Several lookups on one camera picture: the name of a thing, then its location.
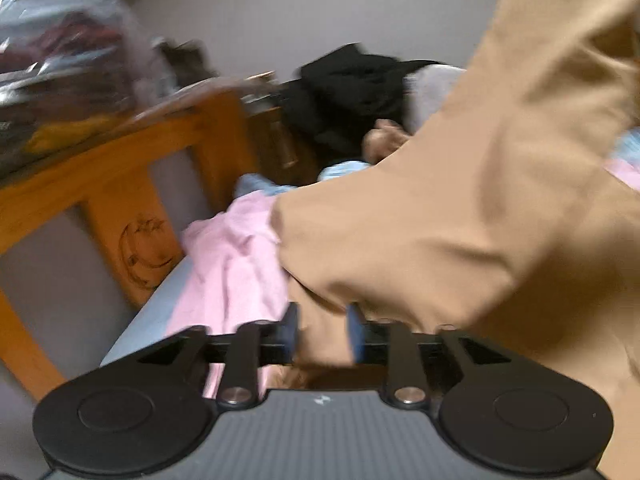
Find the tan hooded jacket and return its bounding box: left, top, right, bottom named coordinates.
left=272, top=0, right=639, bottom=479

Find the clear plastic bag of clothes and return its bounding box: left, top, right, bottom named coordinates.
left=1, top=0, right=177, bottom=176

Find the pink bed sheet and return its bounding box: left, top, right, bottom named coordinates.
left=164, top=194, right=294, bottom=401

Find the light blue blanket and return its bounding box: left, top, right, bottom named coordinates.
left=106, top=130, right=639, bottom=381

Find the grey white towel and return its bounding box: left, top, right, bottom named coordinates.
left=402, top=64, right=465, bottom=134

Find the brown leather bag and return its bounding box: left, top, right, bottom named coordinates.
left=154, top=38, right=219, bottom=88

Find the wooden bed frame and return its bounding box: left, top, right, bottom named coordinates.
left=1, top=79, right=312, bottom=401

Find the black jacket on rail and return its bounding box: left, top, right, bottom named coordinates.
left=277, top=44, right=433, bottom=168

